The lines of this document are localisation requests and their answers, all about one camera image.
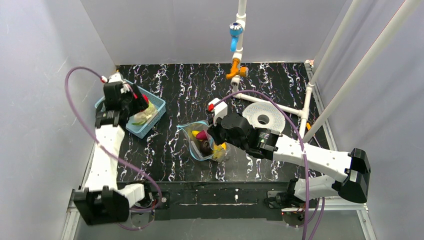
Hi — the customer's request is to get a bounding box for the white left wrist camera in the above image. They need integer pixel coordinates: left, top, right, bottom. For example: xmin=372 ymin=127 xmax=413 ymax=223
xmin=100 ymin=72 xmax=126 ymax=87

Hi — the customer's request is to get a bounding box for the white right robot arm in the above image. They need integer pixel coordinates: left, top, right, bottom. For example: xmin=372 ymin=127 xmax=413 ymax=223
xmin=207 ymin=113 xmax=371 ymax=204

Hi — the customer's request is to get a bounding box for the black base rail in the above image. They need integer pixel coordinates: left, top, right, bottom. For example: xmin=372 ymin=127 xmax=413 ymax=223
xmin=133 ymin=181 xmax=305 ymax=221

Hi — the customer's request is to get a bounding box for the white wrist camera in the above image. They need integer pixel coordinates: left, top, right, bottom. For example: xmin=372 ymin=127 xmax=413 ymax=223
xmin=207 ymin=98 xmax=228 ymax=126
xmin=100 ymin=72 xmax=126 ymax=87

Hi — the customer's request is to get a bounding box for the blue plastic basket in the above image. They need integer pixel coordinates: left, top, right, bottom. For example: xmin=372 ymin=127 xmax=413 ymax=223
xmin=94 ymin=79 xmax=166 ymax=139

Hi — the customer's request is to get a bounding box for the green white cabbage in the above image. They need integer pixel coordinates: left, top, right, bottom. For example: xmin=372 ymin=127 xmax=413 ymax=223
xmin=131 ymin=103 xmax=158 ymax=126

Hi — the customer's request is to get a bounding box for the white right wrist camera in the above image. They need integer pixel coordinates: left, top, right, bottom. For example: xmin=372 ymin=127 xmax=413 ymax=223
xmin=207 ymin=98 xmax=228 ymax=126

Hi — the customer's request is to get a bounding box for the clear zip top bag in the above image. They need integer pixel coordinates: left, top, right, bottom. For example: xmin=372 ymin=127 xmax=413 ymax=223
xmin=177 ymin=120 xmax=230 ymax=162

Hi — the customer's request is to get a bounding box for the yellow banana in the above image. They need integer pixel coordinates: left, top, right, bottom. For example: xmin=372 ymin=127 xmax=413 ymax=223
xmin=189 ymin=130 xmax=229 ymax=162

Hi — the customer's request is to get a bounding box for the red apple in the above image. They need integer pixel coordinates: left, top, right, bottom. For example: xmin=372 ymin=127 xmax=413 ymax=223
xmin=142 ymin=94 xmax=149 ymax=104

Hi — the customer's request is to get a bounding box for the white pvc pipe frame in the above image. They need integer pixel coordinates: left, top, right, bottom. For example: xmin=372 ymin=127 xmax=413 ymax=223
xmin=231 ymin=0 xmax=424 ymax=142

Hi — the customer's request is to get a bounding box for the purple sweet potato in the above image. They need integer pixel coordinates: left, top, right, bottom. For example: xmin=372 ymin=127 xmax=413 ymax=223
xmin=192 ymin=130 xmax=209 ymax=141

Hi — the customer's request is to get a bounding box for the dark brown round fruit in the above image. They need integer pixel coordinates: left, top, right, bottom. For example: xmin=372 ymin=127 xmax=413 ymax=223
xmin=199 ymin=140 xmax=213 ymax=156

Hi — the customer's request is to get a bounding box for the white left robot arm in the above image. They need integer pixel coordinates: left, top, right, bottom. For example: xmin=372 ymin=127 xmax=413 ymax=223
xmin=73 ymin=81 xmax=146 ymax=226

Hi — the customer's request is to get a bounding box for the white perforated spool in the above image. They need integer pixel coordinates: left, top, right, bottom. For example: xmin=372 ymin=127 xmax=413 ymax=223
xmin=242 ymin=102 xmax=286 ymax=133

